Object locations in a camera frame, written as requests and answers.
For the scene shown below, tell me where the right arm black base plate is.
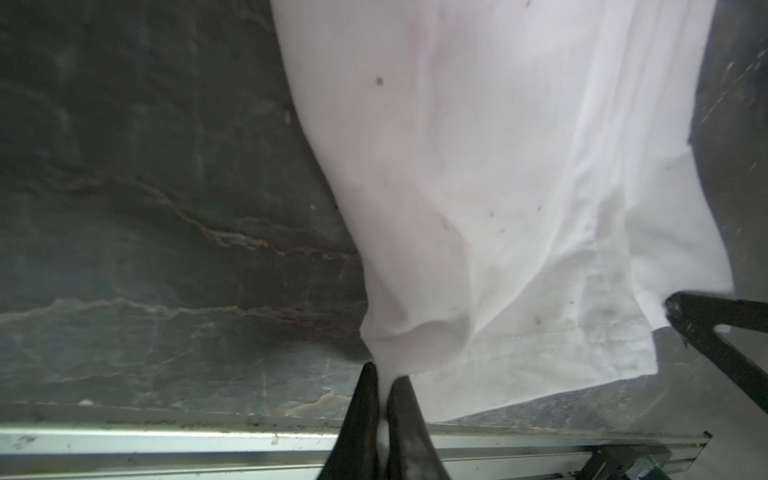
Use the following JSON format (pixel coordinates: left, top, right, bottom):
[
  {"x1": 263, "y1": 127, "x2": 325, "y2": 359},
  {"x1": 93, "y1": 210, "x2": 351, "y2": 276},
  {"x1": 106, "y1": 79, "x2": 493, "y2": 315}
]
[{"x1": 575, "y1": 445, "x2": 671, "y2": 480}]

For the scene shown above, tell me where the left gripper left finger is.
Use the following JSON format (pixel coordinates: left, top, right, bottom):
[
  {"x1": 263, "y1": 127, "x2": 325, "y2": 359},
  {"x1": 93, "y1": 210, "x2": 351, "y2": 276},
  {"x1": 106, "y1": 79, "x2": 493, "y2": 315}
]
[{"x1": 317, "y1": 362, "x2": 380, "y2": 480}]

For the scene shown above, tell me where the white tank top navy trim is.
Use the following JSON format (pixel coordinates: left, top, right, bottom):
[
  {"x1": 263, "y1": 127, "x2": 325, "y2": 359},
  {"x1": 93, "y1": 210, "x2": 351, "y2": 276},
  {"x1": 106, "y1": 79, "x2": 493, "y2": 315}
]
[{"x1": 272, "y1": 1, "x2": 734, "y2": 422}]

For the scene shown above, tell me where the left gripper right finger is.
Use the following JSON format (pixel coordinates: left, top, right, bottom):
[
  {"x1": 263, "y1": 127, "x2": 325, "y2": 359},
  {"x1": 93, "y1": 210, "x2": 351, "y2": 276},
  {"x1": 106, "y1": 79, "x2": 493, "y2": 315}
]
[{"x1": 386, "y1": 376, "x2": 450, "y2": 480}]

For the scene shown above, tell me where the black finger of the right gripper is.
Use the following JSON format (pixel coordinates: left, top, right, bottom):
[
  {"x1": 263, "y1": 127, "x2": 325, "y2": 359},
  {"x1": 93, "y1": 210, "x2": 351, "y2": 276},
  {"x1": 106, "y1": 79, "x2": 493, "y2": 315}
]
[{"x1": 664, "y1": 292, "x2": 767, "y2": 411}]

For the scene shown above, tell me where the aluminium mounting rail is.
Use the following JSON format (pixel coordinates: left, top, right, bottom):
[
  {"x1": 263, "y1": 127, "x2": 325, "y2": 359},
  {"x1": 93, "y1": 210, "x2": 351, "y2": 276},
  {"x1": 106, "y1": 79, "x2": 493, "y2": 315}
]
[{"x1": 1, "y1": 405, "x2": 710, "y2": 479}]

